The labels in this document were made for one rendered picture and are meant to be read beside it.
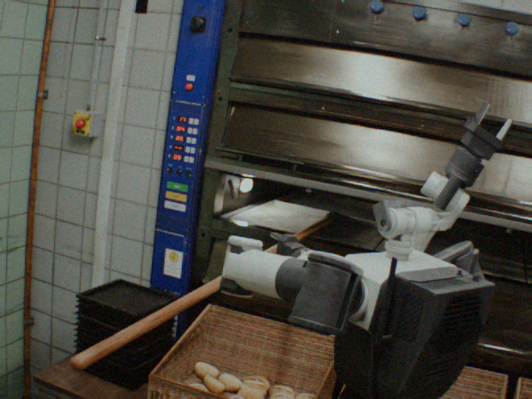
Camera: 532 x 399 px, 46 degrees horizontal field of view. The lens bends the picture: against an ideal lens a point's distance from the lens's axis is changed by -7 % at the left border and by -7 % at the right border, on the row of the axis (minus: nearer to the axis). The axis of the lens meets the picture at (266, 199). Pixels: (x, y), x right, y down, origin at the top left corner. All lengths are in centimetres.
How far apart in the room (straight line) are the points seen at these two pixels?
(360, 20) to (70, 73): 124
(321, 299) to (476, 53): 128
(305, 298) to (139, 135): 153
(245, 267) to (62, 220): 164
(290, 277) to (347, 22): 127
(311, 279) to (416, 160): 111
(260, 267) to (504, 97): 120
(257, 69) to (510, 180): 98
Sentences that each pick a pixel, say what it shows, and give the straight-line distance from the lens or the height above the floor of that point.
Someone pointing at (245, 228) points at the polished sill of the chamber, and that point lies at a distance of 253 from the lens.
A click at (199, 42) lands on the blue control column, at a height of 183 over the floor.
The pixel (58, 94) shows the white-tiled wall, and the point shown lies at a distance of 292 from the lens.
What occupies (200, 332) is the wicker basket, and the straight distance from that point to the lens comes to 259.
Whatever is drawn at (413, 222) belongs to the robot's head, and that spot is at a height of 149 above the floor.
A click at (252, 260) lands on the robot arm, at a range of 143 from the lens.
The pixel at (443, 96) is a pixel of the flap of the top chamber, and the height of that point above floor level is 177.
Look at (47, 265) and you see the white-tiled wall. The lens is 306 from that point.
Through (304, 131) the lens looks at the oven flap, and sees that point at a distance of 242.
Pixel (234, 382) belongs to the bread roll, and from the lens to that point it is 250.
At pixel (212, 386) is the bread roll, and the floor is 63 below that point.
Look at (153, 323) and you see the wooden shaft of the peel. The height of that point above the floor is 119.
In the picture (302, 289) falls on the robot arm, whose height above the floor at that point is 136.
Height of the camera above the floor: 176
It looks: 11 degrees down
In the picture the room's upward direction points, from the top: 8 degrees clockwise
